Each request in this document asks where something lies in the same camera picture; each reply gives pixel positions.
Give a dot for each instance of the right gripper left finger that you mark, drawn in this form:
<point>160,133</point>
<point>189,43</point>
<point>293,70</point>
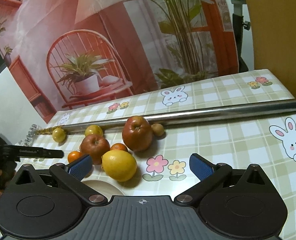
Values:
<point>69,178</point>

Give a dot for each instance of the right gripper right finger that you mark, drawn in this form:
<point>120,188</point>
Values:
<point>210,176</point>

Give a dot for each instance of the small red apple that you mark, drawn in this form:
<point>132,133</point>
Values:
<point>96,146</point>

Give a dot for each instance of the yellow-green plum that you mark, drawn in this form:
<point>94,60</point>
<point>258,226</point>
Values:
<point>58,135</point>
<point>93,129</point>

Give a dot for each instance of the large yellow lemon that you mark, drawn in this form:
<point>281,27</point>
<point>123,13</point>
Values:
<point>119,165</point>

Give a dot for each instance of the orange mandarin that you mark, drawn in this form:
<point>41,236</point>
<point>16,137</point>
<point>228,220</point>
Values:
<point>74,155</point>
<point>119,147</point>

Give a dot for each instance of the brown longan fruit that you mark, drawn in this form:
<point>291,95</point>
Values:
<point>158,130</point>

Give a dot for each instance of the large red apple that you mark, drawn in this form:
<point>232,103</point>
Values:
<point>137,133</point>

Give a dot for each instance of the cream round plate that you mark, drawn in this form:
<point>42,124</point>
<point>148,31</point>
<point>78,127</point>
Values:
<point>104,188</point>

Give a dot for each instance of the checkered bunny tablecloth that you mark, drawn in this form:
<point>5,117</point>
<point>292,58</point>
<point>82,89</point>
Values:
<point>164,168</point>

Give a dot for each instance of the telescopic metal pole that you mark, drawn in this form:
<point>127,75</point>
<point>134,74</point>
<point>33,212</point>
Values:
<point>180,117</point>

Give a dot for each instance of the printed room backdrop cloth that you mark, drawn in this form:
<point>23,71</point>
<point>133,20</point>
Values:
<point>65,54</point>

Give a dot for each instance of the wooden board panel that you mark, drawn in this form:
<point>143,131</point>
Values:
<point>273,24</point>

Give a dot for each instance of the black exercise bike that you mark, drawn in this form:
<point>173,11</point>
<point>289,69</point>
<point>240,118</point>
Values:
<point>238,26</point>

